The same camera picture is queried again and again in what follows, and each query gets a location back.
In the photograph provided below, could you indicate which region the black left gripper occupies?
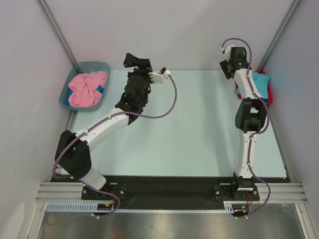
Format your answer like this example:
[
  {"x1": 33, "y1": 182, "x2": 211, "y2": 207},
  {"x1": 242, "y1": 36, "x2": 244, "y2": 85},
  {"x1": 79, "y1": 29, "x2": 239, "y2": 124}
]
[{"x1": 124, "y1": 53, "x2": 157, "y2": 106}]

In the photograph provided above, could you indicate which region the teal t-shirt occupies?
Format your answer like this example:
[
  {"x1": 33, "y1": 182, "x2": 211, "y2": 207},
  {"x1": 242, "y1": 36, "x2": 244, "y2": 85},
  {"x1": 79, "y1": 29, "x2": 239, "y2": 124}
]
[{"x1": 234, "y1": 69, "x2": 273, "y2": 103}]

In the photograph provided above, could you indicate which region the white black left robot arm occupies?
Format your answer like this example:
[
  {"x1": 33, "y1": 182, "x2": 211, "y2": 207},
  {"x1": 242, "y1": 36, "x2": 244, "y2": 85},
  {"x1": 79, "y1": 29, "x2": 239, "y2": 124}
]
[{"x1": 55, "y1": 53, "x2": 153, "y2": 199}]

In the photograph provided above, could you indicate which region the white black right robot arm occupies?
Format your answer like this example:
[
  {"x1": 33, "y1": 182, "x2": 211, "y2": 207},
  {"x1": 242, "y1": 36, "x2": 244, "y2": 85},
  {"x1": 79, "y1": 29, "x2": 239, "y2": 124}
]
[{"x1": 215, "y1": 45, "x2": 269, "y2": 201}]

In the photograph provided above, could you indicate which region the blue t-shirt in basket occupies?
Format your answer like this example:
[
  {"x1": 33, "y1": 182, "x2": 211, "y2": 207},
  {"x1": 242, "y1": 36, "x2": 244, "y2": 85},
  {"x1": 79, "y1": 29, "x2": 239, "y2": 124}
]
[{"x1": 66, "y1": 85, "x2": 104, "y2": 108}]

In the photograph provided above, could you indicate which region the folded red t-shirt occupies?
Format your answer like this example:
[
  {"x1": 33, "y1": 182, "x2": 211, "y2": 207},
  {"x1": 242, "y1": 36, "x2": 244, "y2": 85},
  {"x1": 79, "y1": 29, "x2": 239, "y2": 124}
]
[{"x1": 234, "y1": 71, "x2": 274, "y2": 105}]

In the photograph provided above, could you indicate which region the pink t-shirt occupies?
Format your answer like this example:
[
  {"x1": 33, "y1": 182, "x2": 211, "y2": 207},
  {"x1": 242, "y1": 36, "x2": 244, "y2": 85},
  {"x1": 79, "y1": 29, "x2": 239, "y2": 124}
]
[{"x1": 68, "y1": 71, "x2": 109, "y2": 108}]

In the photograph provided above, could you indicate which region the grey-blue plastic basket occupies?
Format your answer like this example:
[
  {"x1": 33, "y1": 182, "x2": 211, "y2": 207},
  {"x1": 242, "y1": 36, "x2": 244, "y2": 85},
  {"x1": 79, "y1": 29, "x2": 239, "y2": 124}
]
[{"x1": 59, "y1": 61, "x2": 111, "y2": 112}]

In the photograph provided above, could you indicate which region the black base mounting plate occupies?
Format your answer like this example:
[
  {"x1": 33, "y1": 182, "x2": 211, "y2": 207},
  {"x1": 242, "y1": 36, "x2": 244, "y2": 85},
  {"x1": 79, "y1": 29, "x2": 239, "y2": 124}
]
[{"x1": 49, "y1": 174, "x2": 292, "y2": 202}]

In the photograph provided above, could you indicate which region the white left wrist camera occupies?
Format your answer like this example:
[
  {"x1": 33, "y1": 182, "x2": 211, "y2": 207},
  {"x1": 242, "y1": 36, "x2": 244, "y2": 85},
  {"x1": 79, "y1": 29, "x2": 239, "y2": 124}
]
[{"x1": 149, "y1": 67, "x2": 171, "y2": 84}]

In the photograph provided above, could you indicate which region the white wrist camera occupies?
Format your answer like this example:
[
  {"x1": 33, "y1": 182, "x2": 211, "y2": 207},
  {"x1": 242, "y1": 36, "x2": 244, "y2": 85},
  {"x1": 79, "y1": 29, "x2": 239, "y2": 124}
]
[
  {"x1": 221, "y1": 44, "x2": 235, "y2": 61},
  {"x1": 149, "y1": 67, "x2": 171, "y2": 84}
]

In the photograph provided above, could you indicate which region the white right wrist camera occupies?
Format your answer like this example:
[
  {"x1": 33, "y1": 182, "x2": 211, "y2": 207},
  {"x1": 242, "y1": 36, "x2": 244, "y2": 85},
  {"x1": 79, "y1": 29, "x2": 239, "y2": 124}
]
[{"x1": 221, "y1": 44, "x2": 235, "y2": 61}]

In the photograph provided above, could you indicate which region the right aluminium corner post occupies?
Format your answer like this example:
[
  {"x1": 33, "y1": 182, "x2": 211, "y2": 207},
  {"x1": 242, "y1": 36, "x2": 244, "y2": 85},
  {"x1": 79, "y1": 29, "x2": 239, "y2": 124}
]
[{"x1": 257, "y1": 0, "x2": 303, "y2": 72}]

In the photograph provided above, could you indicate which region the aluminium corner post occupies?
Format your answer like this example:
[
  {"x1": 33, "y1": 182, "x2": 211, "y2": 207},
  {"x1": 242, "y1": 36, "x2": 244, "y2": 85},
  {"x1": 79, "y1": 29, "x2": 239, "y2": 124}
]
[
  {"x1": 257, "y1": 0, "x2": 303, "y2": 72},
  {"x1": 36, "y1": 0, "x2": 77, "y2": 66}
]

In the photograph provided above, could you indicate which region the left aluminium corner post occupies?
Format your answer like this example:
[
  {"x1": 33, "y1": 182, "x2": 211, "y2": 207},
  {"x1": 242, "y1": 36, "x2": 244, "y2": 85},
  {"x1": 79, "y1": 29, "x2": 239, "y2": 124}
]
[{"x1": 36, "y1": 0, "x2": 77, "y2": 66}]

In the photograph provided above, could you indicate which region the white slotted cable duct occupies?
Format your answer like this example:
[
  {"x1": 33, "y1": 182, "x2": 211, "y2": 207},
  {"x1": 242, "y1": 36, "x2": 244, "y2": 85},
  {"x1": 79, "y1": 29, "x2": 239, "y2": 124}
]
[{"x1": 46, "y1": 202, "x2": 234, "y2": 214}]

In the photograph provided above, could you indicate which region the aluminium front rail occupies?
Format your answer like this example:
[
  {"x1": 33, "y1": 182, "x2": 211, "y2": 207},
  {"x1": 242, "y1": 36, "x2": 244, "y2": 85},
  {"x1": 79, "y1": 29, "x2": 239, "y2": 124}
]
[{"x1": 35, "y1": 182, "x2": 308, "y2": 203}]

